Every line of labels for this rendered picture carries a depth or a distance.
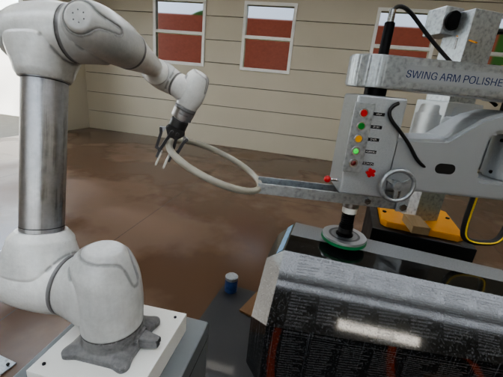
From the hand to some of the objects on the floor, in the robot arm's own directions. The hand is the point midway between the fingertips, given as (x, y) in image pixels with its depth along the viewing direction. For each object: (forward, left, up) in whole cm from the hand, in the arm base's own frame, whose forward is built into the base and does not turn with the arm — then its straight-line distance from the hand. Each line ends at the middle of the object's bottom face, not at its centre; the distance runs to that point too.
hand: (162, 159), depth 135 cm
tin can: (+71, -16, -118) cm, 138 cm away
